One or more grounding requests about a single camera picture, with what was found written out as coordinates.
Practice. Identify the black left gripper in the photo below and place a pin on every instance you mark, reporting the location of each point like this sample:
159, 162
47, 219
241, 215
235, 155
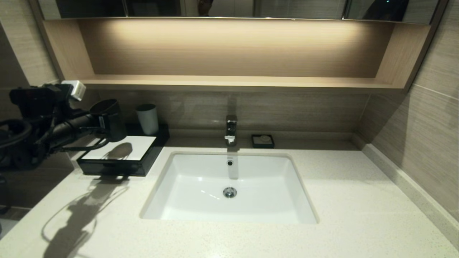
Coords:
77, 125

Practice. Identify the black cup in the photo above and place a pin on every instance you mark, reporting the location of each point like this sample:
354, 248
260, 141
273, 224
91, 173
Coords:
114, 122

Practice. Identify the black pull-out drawer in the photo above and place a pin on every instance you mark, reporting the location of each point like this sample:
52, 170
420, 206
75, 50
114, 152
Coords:
114, 168

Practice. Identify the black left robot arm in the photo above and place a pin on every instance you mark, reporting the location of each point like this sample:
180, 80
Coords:
32, 104

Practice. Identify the black drawer box case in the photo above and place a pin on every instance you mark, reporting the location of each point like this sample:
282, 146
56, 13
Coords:
159, 141

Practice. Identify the white cup with dark rim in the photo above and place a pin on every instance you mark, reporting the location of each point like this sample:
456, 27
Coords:
147, 120

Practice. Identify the white sink basin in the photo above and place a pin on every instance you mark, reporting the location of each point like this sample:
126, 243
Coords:
193, 186

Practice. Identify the chrome faucet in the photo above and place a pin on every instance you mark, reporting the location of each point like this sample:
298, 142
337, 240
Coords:
231, 130

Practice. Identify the chrome drain plug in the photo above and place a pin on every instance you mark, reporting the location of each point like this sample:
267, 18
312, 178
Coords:
230, 192

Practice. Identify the black soap dish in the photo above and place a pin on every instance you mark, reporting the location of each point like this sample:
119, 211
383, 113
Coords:
255, 143

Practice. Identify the beige soap bar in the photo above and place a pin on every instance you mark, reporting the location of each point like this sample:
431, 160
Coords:
265, 138

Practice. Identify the mirror cabinet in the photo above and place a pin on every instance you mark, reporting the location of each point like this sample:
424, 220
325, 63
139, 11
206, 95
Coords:
297, 9

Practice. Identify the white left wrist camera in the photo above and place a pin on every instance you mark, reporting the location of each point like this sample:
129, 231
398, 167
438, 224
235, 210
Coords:
74, 89

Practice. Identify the wooden wall shelf niche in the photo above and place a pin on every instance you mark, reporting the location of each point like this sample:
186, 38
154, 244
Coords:
229, 83

